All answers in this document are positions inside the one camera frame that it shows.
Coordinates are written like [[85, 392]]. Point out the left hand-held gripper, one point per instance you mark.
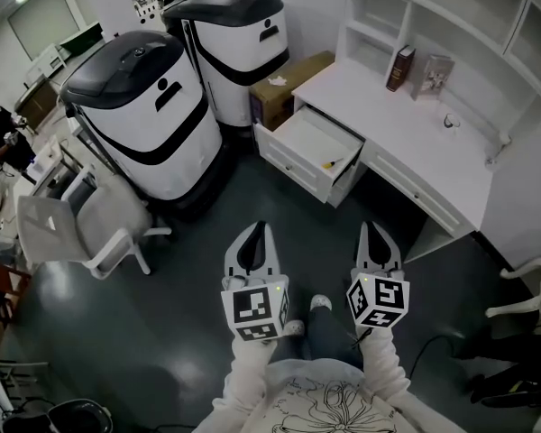
[[252, 307]]

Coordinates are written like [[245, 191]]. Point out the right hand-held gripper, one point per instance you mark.
[[378, 298]]

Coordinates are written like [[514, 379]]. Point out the white drawer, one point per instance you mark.
[[306, 138]]

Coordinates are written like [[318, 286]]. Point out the white black robot base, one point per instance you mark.
[[234, 39], [162, 120]]

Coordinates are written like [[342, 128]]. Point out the person's right forearm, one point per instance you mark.
[[383, 363]]

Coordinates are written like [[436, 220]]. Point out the person's left forearm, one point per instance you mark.
[[250, 368]]

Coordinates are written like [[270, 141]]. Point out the person's right shoe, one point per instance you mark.
[[320, 301]]

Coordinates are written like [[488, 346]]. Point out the person's shoe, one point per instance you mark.
[[294, 327], [320, 301]]

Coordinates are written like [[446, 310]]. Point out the person's left shoe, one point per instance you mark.
[[294, 327]]

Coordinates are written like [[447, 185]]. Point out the person's dark trousers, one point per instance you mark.
[[329, 332]]

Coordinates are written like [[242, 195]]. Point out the white desk with hutch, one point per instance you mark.
[[387, 120]]

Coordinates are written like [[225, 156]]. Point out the white carved chair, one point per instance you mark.
[[532, 273]]

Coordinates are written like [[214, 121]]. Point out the person's white printed shirt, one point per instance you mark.
[[333, 404]]

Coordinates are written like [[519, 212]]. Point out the black equipment pile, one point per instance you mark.
[[514, 359]]

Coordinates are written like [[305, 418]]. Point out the crumpled white paper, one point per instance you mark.
[[277, 80]]

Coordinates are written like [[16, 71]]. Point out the grey book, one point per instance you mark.
[[433, 77]]

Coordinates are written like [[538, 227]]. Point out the dark red book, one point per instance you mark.
[[399, 68]]

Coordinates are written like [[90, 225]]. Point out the brown cardboard box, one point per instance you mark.
[[297, 72]]

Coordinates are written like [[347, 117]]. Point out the white mesh office chair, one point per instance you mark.
[[49, 228]]

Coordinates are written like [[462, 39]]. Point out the black round stool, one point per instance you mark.
[[72, 417]]

